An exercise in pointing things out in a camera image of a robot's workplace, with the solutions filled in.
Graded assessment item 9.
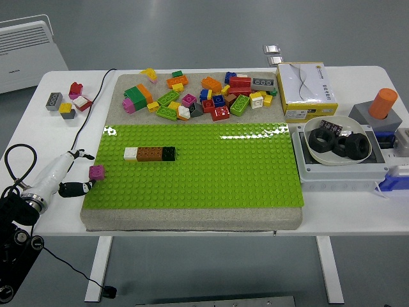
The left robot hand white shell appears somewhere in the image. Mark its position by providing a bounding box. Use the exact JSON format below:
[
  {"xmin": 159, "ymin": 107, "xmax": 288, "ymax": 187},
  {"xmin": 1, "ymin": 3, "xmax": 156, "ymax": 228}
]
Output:
[{"xmin": 27, "ymin": 148, "xmax": 97, "ymax": 203}]

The grey brick with round holes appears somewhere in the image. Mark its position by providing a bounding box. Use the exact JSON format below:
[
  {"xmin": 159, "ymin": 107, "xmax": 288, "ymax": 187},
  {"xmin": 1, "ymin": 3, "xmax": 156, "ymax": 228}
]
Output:
[
  {"xmin": 45, "ymin": 91, "xmax": 64, "ymax": 112},
  {"xmin": 251, "ymin": 77, "xmax": 276, "ymax": 91}
]

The light pink building brick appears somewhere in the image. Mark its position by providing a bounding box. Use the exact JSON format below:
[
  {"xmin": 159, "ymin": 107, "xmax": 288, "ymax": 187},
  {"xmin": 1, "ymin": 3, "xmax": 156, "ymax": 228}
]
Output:
[{"xmin": 121, "ymin": 97, "xmax": 137, "ymax": 114}]

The dark green building brick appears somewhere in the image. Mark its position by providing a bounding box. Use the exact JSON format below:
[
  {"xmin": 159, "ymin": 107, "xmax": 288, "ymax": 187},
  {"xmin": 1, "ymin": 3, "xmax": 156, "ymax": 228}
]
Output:
[{"xmin": 123, "ymin": 85, "xmax": 148, "ymax": 111}]

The black building brick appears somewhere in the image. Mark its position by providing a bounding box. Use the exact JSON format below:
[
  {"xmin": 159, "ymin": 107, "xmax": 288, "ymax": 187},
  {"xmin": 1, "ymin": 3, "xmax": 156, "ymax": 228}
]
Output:
[{"xmin": 161, "ymin": 146, "xmax": 177, "ymax": 162}]

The orange building brick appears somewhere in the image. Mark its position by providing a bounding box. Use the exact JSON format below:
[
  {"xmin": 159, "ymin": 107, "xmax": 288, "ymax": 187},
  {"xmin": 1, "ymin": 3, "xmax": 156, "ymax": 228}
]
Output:
[
  {"xmin": 166, "ymin": 75, "xmax": 189, "ymax": 90},
  {"xmin": 201, "ymin": 76, "xmax": 223, "ymax": 94},
  {"xmin": 136, "ymin": 83, "xmax": 155, "ymax": 105}
]

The lime brick with round holes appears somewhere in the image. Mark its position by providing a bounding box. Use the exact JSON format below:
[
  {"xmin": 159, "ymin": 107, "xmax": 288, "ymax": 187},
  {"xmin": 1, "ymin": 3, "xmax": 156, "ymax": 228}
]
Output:
[
  {"xmin": 155, "ymin": 89, "xmax": 180, "ymax": 107},
  {"xmin": 229, "ymin": 94, "xmax": 251, "ymax": 117},
  {"xmin": 155, "ymin": 105, "xmax": 178, "ymax": 122}
]

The white and orange brick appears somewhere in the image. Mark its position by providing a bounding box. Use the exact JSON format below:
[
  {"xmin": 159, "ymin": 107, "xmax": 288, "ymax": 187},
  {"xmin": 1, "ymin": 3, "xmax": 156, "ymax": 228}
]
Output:
[{"xmin": 176, "ymin": 105, "xmax": 192, "ymax": 122}]

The green studded baseplate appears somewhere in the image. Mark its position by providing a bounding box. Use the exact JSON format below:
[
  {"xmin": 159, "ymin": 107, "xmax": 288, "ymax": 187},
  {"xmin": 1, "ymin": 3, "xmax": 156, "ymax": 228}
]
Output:
[{"xmin": 79, "ymin": 123, "xmax": 304, "ymax": 210}]

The grey sloped brick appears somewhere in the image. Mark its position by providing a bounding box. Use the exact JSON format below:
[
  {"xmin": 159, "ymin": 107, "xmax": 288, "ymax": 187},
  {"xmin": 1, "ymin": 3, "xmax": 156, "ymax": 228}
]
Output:
[{"xmin": 188, "ymin": 102, "xmax": 205, "ymax": 118}]

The glossy red building brick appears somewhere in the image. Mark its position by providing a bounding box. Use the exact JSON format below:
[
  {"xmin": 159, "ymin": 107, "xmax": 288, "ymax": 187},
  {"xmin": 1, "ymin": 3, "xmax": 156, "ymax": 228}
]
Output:
[{"xmin": 210, "ymin": 106, "xmax": 231, "ymax": 122}]

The large red building brick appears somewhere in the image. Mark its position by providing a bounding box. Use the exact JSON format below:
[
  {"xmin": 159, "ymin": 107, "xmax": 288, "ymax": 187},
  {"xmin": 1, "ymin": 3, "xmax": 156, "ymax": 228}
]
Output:
[
  {"xmin": 228, "ymin": 75, "xmax": 252, "ymax": 89},
  {"xmin": 227, "ymin": 86, "xmax": 252, "ymax": 97}
]

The white table leg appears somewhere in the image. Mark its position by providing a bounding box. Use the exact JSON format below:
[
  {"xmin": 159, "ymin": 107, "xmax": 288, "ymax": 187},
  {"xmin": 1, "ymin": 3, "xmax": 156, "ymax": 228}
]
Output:
[
  {"xmin": 315, "ymin": 236, "xmax": 345, "ymax": 304},
  {"xmin": 84, "ymin": 236, "xmax": 113, "ymax": 303}
]

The white panel heater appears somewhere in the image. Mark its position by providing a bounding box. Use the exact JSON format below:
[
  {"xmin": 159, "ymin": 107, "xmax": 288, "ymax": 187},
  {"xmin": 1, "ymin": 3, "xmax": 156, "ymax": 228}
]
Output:
[{"xmin": 0, "ymin": 14, "xmax": 70, "ymax": 95}]

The large black hex nut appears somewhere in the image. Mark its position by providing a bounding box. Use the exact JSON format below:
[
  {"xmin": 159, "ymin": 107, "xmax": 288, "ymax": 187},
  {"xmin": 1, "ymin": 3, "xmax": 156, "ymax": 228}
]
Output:
[
  {"xmin": 308, "ymin": 129, "xmax": 336, "ymax": 154},
  {"xmin": 344, "ymin": 132, "xmax": 372, "ymax": 160}
]

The white bowl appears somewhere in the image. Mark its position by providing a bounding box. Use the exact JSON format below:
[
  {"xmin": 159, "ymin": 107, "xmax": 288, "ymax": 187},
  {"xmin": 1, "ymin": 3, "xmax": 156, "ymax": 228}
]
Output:
[{"xmin": 302, "ymin": 114, "xmax": 374, "ymax": 167}]

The white and yellow cardboard box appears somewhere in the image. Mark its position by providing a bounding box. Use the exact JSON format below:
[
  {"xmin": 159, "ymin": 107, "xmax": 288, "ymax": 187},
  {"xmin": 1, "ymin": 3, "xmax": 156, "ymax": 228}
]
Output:
[{"xmin": 275, "ymin": 61, "xmax": 339, "ymax": 123}]

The purple circuit board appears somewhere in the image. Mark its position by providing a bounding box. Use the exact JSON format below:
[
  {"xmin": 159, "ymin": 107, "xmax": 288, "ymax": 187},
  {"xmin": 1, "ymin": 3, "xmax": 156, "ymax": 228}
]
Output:
[{"xmin": 319, "ymin": 119, "xmax": 343, "ymax": 137}]

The light grey junction box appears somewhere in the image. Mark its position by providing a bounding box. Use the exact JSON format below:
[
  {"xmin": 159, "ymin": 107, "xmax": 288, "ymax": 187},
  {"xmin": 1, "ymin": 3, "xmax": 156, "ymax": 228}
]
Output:
[{"xmin": 291, "ymin": 123, "xmax": 390, "ymax": 193}]

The small black hex nut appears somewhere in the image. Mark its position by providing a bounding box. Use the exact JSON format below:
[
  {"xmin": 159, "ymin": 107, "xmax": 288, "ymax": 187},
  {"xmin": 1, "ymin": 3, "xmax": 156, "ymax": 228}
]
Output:
[{"xmin": 332, "ymin": 136, "xmax": 349, "ymax": 157}]

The grey block with hole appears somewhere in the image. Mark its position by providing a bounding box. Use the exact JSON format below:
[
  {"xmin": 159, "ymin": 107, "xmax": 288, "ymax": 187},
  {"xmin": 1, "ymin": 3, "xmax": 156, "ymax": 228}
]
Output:
[{"xmin": 348, "ymin": 101, "xmax": 403, "ymax": 134}]

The white zip tie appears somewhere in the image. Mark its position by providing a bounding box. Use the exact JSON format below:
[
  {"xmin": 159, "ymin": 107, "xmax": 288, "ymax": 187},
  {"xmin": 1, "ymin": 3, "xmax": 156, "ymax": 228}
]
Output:
[{"xmin": 372, "ymin": 180, "xmax": 390, "ymax": 200}]

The blue and black part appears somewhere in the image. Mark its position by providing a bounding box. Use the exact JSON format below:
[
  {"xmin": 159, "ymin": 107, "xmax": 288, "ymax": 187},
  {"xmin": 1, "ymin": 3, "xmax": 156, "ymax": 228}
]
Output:
[{"xmin": 374, "ymin": 130, "xmax": 397, "ymax": 150}]

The orange cylinder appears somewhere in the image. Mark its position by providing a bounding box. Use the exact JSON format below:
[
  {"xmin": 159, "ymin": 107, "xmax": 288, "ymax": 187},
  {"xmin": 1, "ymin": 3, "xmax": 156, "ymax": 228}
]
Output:
[{"xmin": 367, "ymin": 88, "xmax": 399, "ymax": 121}]

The grey connector box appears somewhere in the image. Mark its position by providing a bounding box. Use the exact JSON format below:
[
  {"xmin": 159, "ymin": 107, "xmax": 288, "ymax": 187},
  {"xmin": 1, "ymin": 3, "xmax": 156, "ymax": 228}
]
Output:
[{"xmin": 392, "ymin": 127, "xmax": 409, "ymax": 158}]

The thin black cable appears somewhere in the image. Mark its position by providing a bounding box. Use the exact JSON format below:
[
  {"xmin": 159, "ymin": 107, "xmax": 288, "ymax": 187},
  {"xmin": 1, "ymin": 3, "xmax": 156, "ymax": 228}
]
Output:
[{"xmin": 68, "ymin": 68, "xmax": 118, "ymax": 153}]

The black floor plug with cord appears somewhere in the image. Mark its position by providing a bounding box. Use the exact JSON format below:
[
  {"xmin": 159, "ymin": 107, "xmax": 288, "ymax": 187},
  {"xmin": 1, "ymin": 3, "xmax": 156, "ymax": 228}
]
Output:
[{"xmin": 41, "ymin": 246, "xmax": 118, "ymax": 298}]

